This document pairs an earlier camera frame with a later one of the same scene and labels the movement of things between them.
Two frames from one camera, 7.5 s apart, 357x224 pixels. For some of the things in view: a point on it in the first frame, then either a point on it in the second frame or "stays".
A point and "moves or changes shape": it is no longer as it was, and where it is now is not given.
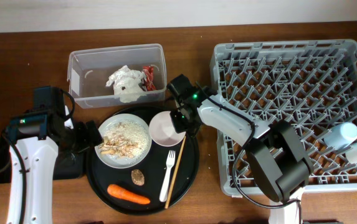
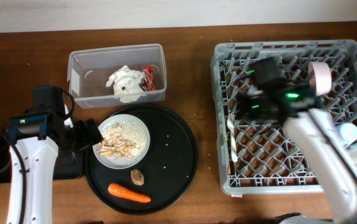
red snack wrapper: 149,74 stays
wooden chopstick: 175,173 to 228,155
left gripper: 86,140 stays
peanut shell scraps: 116,144 stays
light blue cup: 339,136 stays
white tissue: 126,84 stays
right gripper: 177,127 to 240,104
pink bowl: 162,130 to 320,76
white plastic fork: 170,161 moves or changes shape
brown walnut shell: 138,177 stays
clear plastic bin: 88,71 stays
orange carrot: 121,193 stays
